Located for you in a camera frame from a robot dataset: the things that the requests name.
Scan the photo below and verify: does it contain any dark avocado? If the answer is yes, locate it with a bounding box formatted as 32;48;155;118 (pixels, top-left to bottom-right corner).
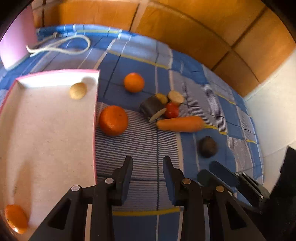
197;136;218;158

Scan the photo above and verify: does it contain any orange carrot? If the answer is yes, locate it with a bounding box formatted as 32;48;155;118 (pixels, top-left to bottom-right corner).
156;115;205;133

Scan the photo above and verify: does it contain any red tomato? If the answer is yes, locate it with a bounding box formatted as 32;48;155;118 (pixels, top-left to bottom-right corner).
164;102;179;119

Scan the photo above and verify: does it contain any small yellow-brown kiwi fruit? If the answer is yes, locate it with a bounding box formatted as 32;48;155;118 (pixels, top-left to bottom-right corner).
154;93;168;105

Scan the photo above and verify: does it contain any dark eggplant piece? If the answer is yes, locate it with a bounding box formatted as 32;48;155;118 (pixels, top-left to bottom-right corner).
139;96;167;122

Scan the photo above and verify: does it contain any large orange tangerine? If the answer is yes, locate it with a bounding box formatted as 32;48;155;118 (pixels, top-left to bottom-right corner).
98;105;128;136

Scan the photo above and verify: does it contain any small orange fruit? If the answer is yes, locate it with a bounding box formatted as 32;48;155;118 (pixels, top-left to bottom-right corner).
123;72;145;93

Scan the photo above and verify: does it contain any orange fruit in box corner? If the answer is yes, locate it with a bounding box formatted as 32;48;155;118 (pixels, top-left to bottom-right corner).
4;204;29;234

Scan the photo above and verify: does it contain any blue plaid bedsheet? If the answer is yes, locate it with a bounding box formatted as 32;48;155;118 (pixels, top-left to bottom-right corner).
1;25;263;240

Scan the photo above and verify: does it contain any pink white storage box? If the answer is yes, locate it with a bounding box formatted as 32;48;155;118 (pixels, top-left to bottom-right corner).
1;69;99;240

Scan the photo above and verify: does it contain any small beige potato in box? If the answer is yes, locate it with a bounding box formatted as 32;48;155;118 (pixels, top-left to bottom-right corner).
69;82;87;100

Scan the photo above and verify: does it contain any wooden headboard panel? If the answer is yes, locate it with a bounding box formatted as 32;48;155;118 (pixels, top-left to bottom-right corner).
32;1;295;96

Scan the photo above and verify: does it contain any pink electric kettle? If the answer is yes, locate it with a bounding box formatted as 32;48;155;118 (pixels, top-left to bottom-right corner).
1;5;38;70

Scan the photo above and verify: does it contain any white power cable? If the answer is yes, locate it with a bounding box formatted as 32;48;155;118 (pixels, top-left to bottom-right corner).
26;32;91;57

